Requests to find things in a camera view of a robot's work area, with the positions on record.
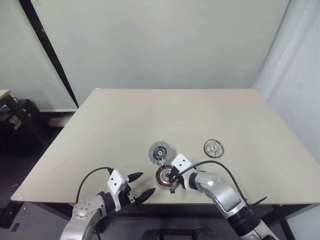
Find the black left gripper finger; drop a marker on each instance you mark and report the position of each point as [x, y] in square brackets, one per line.
[146, 195]
[135, 176]

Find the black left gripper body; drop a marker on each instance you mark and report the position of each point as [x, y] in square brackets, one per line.
[125, 195]

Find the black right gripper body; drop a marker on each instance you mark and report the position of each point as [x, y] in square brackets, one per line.
[178, 183]

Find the silver motor housing copper windings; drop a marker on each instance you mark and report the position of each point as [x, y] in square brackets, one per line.
[161, 180]

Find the grey spoked rotor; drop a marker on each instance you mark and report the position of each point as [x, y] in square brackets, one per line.
[153, 153]

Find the clear round lid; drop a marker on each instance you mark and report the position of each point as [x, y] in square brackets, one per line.
[213, 148]

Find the black equipment case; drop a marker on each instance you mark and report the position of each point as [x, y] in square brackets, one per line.
[25, 107]

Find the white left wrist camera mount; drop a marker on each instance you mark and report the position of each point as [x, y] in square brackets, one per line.
[115, 183]

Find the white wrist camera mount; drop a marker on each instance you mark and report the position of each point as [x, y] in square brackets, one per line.
[115, 183]
[181, 162]

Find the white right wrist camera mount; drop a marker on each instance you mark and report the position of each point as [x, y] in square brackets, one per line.
[181, 162]

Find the black table frame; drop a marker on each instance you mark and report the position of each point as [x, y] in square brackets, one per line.
[295, 208]

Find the black diagonal wall strip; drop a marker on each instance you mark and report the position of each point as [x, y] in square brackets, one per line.
[49, 50]

